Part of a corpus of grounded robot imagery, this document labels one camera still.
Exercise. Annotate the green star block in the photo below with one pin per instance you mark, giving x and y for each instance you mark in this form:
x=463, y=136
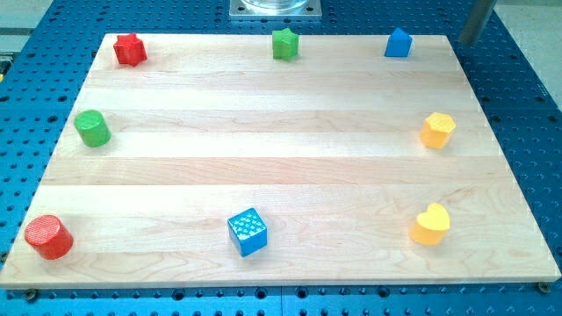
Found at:
x=285, y=44

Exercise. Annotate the blue triangle block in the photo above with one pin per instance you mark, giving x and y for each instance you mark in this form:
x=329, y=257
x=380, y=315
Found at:
x=398, y=44

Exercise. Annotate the red star block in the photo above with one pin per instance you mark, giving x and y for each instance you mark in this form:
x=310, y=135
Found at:
x=129, y=49

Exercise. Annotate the wooden board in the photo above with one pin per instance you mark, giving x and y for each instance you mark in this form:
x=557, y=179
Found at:
x=325, y=147

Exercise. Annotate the blue cube block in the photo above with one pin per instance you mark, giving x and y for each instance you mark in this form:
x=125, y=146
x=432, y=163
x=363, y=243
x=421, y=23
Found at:
x=248, y=232

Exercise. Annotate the yellow hexagon block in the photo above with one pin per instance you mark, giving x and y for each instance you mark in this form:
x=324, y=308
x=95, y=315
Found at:
x=437, y=130

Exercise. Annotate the yellow heart block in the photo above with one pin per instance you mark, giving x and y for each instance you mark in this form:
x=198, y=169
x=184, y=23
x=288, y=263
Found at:
x=431, y=226

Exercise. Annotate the green cylinder block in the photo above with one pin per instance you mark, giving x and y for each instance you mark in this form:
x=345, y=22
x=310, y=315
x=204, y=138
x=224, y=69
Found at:
x=92, y=128

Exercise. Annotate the red cylinder block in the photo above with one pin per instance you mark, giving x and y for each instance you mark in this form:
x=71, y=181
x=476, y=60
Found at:
x=48, y=236

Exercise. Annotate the grey metal rod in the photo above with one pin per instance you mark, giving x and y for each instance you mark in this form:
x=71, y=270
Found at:
x=476, y=22

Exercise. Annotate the blue perforated metal table plate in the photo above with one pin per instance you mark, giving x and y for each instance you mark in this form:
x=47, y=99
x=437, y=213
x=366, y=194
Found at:
x=45, y=79

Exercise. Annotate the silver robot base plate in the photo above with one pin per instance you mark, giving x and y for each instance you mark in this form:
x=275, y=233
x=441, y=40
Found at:
x=248, y=9

